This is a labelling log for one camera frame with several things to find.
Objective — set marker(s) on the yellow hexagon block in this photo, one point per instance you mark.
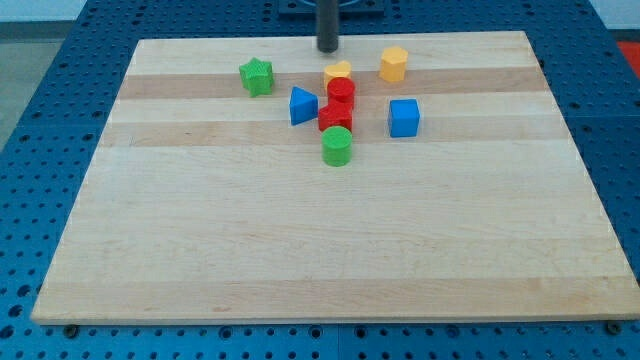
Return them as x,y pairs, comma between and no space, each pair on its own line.
393,64

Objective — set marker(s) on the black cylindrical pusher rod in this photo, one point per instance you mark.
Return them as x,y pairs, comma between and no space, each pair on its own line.
327,25

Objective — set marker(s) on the blue triangle block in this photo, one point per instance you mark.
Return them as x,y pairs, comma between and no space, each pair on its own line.
303,106

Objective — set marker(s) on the red cylinder block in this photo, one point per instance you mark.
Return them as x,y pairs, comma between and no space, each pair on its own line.
342,90

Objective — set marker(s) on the blue cube block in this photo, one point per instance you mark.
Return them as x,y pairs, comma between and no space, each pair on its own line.
403,118

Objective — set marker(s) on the yellow heart block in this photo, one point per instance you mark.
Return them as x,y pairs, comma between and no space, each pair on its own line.
341,69

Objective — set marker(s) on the light wooden board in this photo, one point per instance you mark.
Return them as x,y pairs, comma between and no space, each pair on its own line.
204,205

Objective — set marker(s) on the red star block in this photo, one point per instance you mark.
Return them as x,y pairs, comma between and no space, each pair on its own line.
335,113

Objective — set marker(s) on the green star block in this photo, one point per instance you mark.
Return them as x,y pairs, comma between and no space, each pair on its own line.
257,77

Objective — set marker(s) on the green cylinder block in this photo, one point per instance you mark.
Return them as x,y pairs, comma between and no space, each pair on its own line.
336,146

